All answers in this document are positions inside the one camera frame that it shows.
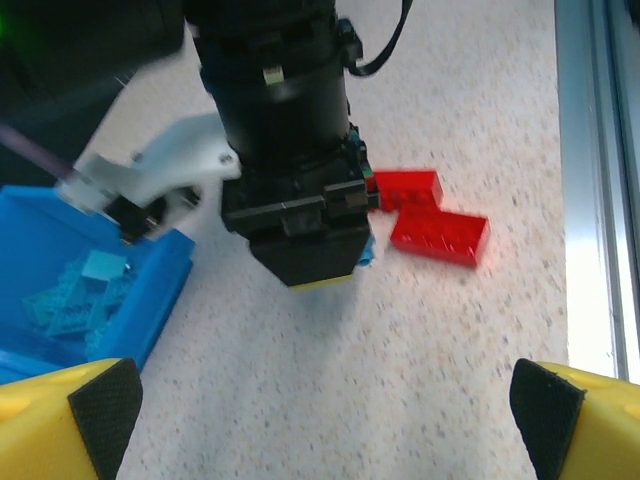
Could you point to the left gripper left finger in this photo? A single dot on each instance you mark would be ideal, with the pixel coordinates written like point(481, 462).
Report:
point(45, 430)

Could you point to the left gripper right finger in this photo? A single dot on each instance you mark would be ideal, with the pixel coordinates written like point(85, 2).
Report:
point(595, 430)

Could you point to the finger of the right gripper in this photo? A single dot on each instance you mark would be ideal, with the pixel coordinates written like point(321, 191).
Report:
point(315, 260)

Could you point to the blue lego brick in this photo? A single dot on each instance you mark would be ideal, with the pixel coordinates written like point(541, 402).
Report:
point(37, 307)
point(75, 320)
point(367, 252)
point(102, 265)
point(107, 295)

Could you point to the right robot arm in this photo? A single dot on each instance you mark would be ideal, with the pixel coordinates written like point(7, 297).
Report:
point(75, 50)

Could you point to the red lego brick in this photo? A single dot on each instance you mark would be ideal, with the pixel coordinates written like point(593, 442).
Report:
point(410, 187)
point(440, 235)

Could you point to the blue plastic bin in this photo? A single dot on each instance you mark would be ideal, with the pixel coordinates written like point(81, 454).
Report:
point(160, 280)

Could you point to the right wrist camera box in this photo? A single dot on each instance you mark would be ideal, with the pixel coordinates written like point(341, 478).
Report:
point(175, 155)

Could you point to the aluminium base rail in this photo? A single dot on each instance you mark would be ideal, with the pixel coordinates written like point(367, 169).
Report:
point(600, 150)

